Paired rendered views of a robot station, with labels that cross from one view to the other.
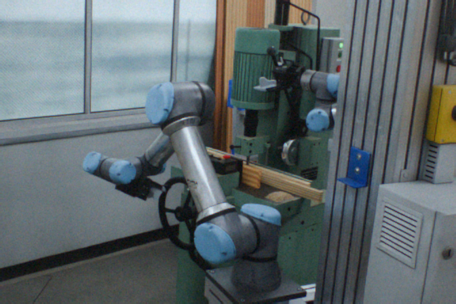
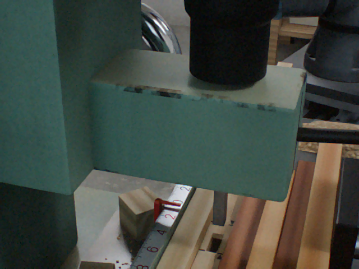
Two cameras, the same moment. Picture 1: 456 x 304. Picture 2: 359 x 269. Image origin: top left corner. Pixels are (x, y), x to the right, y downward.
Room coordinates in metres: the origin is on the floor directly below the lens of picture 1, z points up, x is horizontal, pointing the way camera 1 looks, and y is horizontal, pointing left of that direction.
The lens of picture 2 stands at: (2.69, 0.20, 1.22)
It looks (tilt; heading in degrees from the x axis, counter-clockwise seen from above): 28 degrees down; 242
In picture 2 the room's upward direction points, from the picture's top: 1 degrees clockwise
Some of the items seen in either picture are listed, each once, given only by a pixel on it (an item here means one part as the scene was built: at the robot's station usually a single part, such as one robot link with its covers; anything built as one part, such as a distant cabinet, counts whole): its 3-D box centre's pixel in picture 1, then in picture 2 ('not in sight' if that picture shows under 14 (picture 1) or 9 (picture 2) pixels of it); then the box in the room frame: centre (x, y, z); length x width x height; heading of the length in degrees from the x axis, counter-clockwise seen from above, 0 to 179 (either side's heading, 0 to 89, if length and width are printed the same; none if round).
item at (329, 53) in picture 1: (332, 58); not in sight; (2.62, -0.42, 1.40); 0.10 x 0.06 x 0.16; 135
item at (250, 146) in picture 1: (252, 146); (197, 128); (2.51, -0.11, 1.03); 0.14 x 0.07 x 0.09; 135
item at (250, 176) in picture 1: (237, 172); (315, 242); (2.43, -0.06, 0.94); 0.24 x 0.02 x 0.07; 45
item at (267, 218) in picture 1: (258, 229); not in sight; (1.70, -0.11, 0.98); 0.13 x 0.12 x 0.14; 134
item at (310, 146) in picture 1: (307, 150); not in sight; (2.52, -0.34, 1.02); 0.09 x 0.07 x 0.12; 45
